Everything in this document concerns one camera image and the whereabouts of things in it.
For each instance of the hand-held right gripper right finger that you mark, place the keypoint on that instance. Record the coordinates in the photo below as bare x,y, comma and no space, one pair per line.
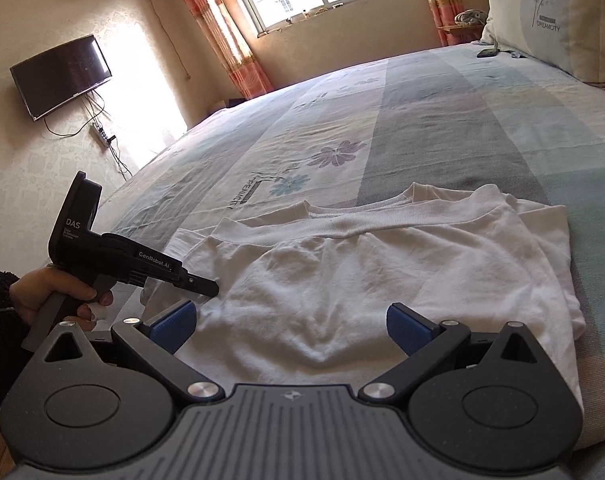
407,331

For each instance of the person's left hand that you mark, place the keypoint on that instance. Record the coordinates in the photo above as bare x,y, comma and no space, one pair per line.
37,295

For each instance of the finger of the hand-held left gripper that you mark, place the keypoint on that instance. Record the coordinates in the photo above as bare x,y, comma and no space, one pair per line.
200,286

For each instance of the wall-mounted television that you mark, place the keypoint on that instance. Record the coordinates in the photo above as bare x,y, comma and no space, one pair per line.
62,77

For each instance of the grey patterned cloth bundle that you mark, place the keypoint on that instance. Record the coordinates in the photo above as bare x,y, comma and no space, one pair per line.
471,17

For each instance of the black phone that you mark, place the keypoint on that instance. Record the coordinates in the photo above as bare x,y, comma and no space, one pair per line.
486,52

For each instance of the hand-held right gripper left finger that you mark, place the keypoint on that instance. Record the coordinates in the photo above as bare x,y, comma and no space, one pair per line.
172,329

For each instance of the wooden bedside stand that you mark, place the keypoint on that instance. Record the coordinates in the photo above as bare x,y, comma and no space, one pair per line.
460,34

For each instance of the white printed long-sleeve t-shirt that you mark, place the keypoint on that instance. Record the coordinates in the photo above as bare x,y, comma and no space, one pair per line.
357,285

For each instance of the white power strip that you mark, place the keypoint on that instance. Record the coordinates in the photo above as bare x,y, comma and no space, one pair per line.
102,135

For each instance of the pastel patchwork bed sheet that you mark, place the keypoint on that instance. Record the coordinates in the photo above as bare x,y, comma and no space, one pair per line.
432,110

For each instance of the large printed pillow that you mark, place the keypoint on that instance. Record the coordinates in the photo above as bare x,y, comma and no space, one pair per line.
552,15

